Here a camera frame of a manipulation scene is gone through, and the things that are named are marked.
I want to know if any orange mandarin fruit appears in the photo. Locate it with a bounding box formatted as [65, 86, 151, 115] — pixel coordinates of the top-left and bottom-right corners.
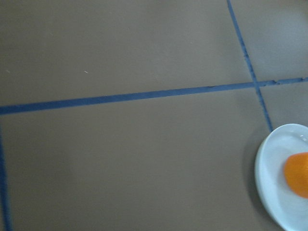
[283, 152, 308, 199]

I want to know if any light blue ceramic plate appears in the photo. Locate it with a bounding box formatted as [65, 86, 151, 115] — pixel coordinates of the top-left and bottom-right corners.
[255, 124, 308, 231]

